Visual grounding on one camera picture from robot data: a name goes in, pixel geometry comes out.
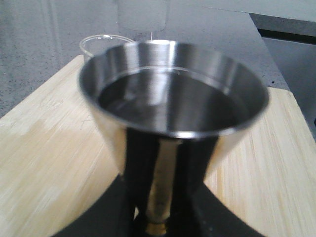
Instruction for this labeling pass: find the wooden cutting board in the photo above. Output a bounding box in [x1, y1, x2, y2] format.
[0, 55, 316, 237]

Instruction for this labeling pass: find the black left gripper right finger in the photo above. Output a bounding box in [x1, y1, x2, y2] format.
[170, 137, 261, 237]

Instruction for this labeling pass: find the clear glass beaker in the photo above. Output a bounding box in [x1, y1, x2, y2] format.
[79, 34, 133, 63]

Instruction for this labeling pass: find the steel double jigger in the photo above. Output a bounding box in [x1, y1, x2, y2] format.
[79, 40, 269, 237]

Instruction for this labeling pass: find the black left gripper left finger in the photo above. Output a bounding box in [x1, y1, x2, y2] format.
[56, 129, 159, 237]

